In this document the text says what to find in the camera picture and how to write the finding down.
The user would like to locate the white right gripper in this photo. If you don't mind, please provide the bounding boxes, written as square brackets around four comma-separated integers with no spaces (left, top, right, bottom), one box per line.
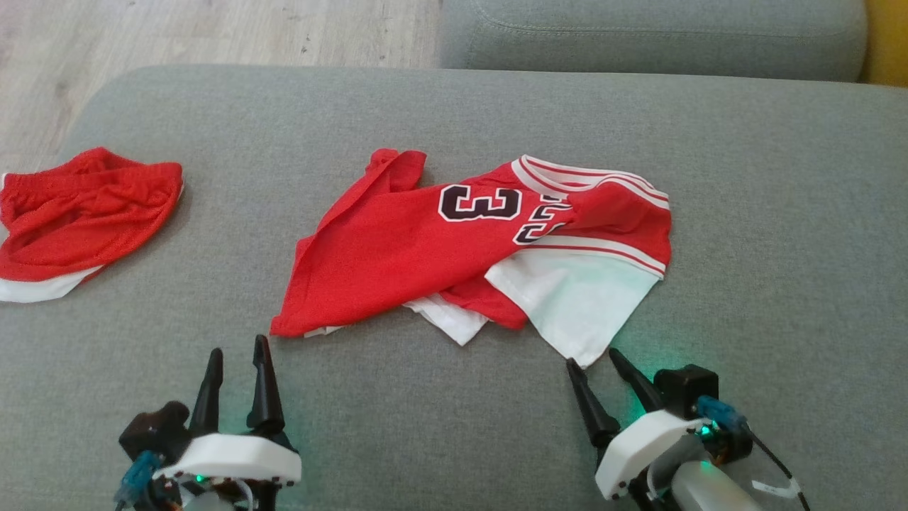
[565,347,711,511]

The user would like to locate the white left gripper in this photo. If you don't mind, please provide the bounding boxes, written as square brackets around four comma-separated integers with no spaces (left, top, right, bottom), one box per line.
[153,334,302,511]

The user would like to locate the red basketball jersey number 33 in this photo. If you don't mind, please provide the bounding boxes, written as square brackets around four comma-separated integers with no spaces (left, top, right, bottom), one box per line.
[270,148,673,369]

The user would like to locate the red shorts with white trim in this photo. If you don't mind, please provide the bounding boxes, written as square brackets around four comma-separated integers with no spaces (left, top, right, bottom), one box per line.
[0,146,185,304]

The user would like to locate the large grey sofa seat cushion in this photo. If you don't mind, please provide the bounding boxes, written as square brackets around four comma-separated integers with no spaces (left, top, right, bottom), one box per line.
[0,65,908,511]

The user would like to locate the small grey sofa cushion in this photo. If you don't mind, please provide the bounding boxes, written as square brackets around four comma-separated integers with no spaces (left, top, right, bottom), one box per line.
[439,0,870,83]

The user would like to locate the yellow sofa cushion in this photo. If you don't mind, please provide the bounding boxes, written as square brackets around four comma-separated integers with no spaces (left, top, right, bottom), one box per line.
[859,0,908,88]

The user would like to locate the blue right camera connector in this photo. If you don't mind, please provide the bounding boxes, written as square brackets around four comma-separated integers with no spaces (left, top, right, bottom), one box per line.
[694,395,747,434]

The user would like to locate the blue camera connector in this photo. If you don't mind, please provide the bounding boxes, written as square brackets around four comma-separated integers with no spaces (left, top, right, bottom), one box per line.
[115,450,165,506]
[694,395,747,434]

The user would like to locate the blue left camera connector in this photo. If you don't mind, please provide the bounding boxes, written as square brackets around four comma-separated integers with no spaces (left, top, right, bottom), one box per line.
[115,450,165,506]

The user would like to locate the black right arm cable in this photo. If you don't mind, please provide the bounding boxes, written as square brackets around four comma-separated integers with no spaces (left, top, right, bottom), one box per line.
[743,424,811,511]

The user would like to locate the white cable tag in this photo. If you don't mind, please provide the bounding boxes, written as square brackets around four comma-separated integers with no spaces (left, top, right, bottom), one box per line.
[751,478,803,500]

